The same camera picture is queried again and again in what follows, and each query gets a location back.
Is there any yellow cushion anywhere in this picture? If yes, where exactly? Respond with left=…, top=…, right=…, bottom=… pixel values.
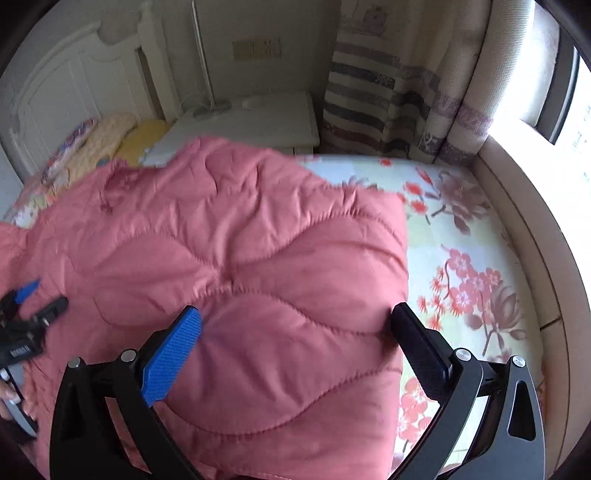
left=114, top=120, right=170, bottom=168

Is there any cream quilted pillow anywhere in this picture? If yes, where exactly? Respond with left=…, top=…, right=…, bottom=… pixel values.
left=66, top=112, right=137, bottom=184

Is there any white wooden headboard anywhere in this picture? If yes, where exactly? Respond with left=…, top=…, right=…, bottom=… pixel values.
left=8, top=1, right=181, bottom=175

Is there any white bedside table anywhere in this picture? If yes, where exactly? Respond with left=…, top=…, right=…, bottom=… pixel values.
left=140, top=92, right=320, bottom=167

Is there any colourful patterned pillow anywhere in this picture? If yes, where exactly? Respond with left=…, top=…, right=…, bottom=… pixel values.
left=41, top=118, right=98, bottom=186

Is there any person's left hand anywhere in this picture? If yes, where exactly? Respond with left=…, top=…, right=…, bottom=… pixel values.
left=0, top=369, right=20, bottom=420

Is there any floral bed sheet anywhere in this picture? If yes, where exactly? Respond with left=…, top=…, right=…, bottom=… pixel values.
left=2, top=154, right=545, bottom=467

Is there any silver lamp stand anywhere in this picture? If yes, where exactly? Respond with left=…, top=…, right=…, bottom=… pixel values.
left=190, top=0, right=231, bottom=114

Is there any wall power socket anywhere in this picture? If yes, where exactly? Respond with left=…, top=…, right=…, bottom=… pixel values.
left=232, top=37, right=281, bottom=61

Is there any striped patterned curtain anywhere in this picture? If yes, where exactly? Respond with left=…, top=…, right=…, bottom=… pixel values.
left=322, top=1, right=534, bottom=166

